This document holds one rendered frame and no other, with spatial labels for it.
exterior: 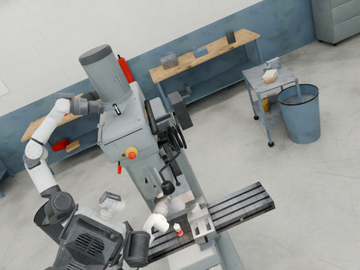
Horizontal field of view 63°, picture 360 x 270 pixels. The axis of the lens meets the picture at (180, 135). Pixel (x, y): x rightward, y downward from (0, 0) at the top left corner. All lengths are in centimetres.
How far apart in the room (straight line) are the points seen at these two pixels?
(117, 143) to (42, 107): 488
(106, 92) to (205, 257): 124
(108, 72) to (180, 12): 423
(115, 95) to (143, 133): 40
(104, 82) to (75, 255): 93
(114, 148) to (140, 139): 14
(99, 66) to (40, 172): 65
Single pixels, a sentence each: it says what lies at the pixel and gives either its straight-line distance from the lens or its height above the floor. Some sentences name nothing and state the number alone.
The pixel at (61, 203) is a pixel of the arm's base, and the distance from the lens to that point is 147.
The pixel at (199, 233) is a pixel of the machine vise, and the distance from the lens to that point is 205.
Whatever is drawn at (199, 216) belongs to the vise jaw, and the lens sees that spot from 209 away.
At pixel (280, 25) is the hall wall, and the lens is 662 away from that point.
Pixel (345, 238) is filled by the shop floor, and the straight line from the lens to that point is 308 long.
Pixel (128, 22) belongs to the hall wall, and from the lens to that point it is 579.
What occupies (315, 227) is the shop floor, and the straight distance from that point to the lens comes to 315.
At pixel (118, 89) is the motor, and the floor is 197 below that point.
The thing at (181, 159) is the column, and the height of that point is 120.
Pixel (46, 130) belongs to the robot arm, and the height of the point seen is 203.
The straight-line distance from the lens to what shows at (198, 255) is 215.
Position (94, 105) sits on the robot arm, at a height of 201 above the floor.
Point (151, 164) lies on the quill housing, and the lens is 175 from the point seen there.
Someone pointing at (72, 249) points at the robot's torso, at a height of 165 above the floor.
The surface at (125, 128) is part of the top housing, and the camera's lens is 149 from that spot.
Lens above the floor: 249
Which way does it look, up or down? 29 degrees down
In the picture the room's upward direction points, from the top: 24 degrees counter-clockwise
